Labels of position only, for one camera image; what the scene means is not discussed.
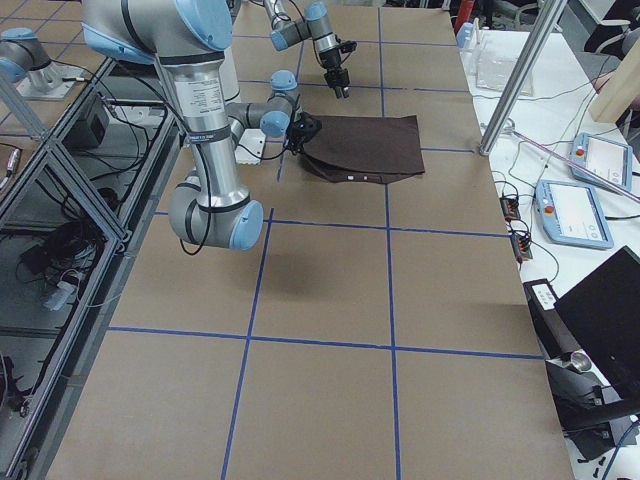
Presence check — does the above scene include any clear plastic tray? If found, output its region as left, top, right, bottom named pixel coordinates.
left=472, top=46, right=519, bottom=92

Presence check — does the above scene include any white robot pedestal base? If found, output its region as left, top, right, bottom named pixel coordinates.
left=219, top=46, right=266, bottom=165

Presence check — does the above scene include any near blue teach pendant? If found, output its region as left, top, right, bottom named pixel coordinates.
left=535, top=180, right=614, bottom=250

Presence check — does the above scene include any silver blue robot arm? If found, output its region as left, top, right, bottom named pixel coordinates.
left=255, top=1, right=357, bottom=99
left=82, top=1, right=322, bottom=250

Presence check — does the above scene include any near black usb hub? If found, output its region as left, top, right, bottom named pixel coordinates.
left=510, top=230, right=533, bottom=264

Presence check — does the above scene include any far blue teach pendant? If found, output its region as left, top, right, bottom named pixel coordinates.
left=569, top=133, right=635, bottom=191

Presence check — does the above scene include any red cylinder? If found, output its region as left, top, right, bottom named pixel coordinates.
left=454, top=0, right=475, bottom=32

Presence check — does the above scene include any long reacher grabber stick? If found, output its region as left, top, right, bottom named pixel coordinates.
left=502, top=120, right=639, bottom=203

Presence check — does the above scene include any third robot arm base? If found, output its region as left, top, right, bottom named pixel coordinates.
left=1, top=27, right=85, bottom=100

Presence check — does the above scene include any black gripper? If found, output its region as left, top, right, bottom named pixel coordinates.
left=319, top=48, right=350, bottom=99
left=287, top=113, right=321, bottom=155

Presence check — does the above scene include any brown t-shirt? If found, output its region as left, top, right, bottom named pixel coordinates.
left=300, top=115, right=425, bottom=184

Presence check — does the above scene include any aluminium frame post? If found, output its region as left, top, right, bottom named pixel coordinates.
left=479, top=0, right=568, bottom=156

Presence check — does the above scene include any black usb hub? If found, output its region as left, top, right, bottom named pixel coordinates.
left=510, top=230, right=533, bottom=264
left=499, top=196, right=521, bottom=222

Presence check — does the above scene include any far black usb hub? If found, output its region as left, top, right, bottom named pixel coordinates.
left=499, top=196, right=521, bottom=222

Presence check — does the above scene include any black laptop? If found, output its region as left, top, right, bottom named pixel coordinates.
left=556, top=246, right=639, bottom=398

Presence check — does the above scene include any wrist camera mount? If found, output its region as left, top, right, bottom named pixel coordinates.
left=338, top=40, right=357, bottom=54

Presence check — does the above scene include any blue teach pendant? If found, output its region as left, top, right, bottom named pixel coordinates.
left=569, top=133, right=635, bottom=191
left=535, top=180, right=614, bottom=250

